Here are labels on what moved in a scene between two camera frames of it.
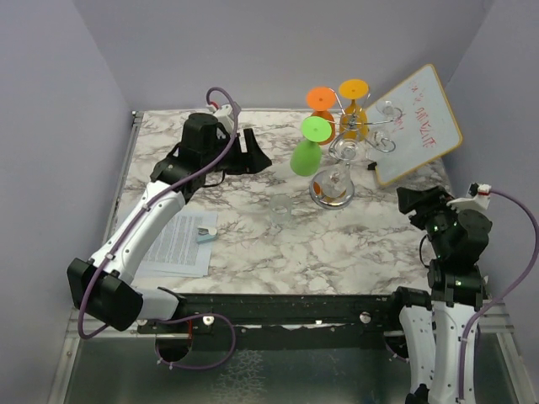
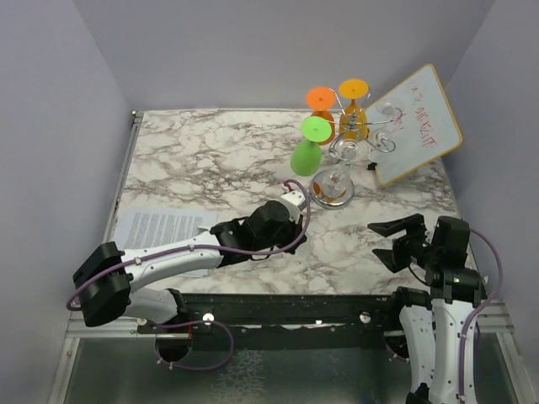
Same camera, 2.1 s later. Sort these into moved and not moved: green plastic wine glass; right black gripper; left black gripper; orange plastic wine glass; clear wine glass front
Moved: right black gripper; left black gripper
Not moved: orange plastic wine glass; green plastic wine glass; clear wine glass front
